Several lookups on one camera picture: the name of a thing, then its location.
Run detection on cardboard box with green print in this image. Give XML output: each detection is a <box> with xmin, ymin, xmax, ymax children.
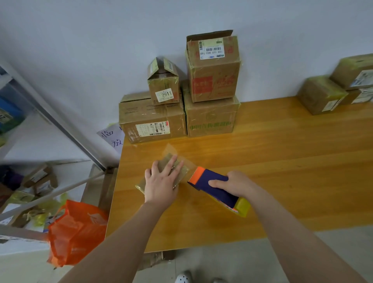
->
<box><xmin>181</xmin><ymin>80</ymin><xmax>241</xmax><ymax>138</ymax></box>

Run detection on white paper sign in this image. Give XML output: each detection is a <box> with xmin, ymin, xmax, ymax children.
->
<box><xmin>97</xmin><ymin>124</ymin><xmax>125</xmax><ymax>155</ymax></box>

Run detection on taped cube cardboard box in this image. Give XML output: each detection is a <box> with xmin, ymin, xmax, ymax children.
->
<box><xmin>297</xmin><ymin>75</ymin><xmax>349</xmax><ymax>115</ymax></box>

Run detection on blue box on shelf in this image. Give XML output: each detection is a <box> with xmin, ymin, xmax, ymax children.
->
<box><xmin>0</xmin><ymin>97</ymin><xmax>26</xmax><ymax>135</ymax></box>

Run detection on grey metal shelf rack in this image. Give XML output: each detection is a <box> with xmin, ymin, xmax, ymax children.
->
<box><xmin>0</xmin><ymin>60</ymin><xmax>118</xmax><ymax>242</ymax></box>

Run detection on blue and orange tape dispenser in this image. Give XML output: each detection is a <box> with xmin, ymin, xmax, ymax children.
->
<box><xmin>188</xmin><ymin>167</ymin><xmax>251</xmax><ymax>218</ymax></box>

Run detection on person's left forearm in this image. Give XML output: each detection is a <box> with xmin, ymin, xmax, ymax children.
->
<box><xmin>58</xmin><ymin>201</ymin><xmax>173</xmax><ymax>283</ymax></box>

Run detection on taped flat cardboard box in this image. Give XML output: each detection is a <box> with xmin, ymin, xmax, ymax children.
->
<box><xmin>329</xmin><ymin>53</ymin><xmax>373</xmax><ymax>90</ymax></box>

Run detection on orange plastic bag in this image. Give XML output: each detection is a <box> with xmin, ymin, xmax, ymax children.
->
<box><xmin>47</xmin><ymin>199</ymin><xmax>109</xmax><ymax>268</ymax></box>

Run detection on cardboard box with red print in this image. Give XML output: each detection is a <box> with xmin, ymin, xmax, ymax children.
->
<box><xmin>185</xmin><ymin>30</ymin><xmax>242</xmax><ymax>103</ymax></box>

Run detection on person's right hand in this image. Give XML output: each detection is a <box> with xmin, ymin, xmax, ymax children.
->
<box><xmin>208</xmin><ymin>170</ymin><xmax>259</xmax><ymax>200</ymax></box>

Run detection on person's left hand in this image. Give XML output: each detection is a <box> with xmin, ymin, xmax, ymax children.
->
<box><xmin>144</xmin><ymin>155</ymin><xmax>184</xmax><ymax>208</ymax></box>

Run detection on small tape-wrapped cardboard parcel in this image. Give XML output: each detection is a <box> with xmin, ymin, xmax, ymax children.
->
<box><xmin>135</xmin><ymin>143</ymin><xmax>197</xmax><ymax>195</ymax></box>

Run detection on low cardboard box, white label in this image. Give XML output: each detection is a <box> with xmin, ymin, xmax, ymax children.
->
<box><xmin>340</xmin><ymin>87</ymin><xmax>373</xmax><ymax>105</ymax></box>

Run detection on pile of parcels under shelf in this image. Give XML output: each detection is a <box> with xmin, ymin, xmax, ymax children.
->
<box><xmin>0</xmin><ymin>164</ymin><xmax>69</xmax><ymax>234</ymax></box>

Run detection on person's right forearm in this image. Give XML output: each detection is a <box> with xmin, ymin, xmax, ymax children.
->
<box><xmin>246</xmin><ymin>187</ymin><xmax>368</xmax><ymax>283</ymax></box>

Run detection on white perforated shoe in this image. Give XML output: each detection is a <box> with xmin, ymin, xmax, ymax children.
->
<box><xmin>174</xmin><ymin>270</ymin><xmax>193</xmax><ymax>283</ymax></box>

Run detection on wide cardboard box, white label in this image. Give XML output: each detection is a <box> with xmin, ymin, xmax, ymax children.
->
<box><xmin>119</xmin><ymin>92</ymin><xmax>187</xmax><ymax>144</ymax></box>

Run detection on small cardboard box, open flaps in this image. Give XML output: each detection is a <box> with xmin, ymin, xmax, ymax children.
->
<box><xmin>147</xmin><ymin>57</ymin><xmax>180</xmax><ymax>105</ymax></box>

